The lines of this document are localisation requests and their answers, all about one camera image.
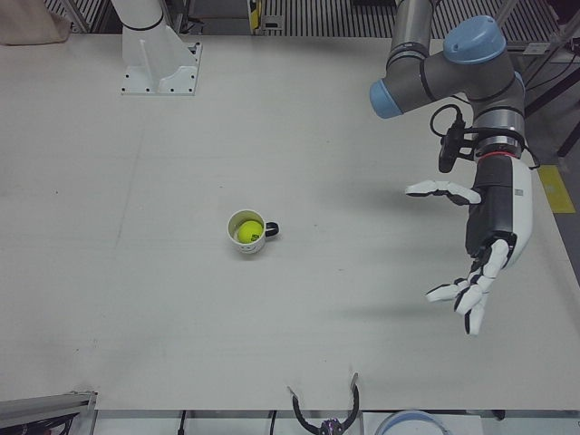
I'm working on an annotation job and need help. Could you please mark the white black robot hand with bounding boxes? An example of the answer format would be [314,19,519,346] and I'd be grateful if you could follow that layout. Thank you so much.
[404,153,534,337]

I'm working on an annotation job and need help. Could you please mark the black tripod legs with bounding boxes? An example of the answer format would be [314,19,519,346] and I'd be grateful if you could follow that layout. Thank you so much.
[525,26,580,158]

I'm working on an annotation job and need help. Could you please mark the metal stand with claw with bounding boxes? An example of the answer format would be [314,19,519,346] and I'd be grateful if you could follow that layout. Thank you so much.
[287,372,362,435]

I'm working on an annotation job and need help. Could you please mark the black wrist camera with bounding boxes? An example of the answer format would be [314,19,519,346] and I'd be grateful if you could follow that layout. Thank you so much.
[430,104,477,174]

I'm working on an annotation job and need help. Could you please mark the aluminium profile post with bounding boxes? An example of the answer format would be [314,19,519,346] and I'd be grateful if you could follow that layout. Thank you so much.
[0,390,99,435]

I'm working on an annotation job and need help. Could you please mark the yellow tennis ball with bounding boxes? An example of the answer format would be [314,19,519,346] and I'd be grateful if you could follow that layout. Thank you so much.
[237,219,264,245]

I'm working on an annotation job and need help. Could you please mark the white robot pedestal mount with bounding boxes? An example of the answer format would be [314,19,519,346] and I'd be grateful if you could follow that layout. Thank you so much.
[111,0,203,97]

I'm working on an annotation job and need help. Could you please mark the white mug black handle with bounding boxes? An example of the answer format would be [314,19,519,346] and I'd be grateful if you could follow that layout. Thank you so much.
[227,208,281,256]

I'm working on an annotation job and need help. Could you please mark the beige cloth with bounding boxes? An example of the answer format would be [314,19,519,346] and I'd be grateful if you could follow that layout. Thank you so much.
[0,0,70,46]

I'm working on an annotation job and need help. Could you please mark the yellow black post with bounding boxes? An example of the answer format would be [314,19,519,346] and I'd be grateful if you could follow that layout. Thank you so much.
[247,0,265,35]

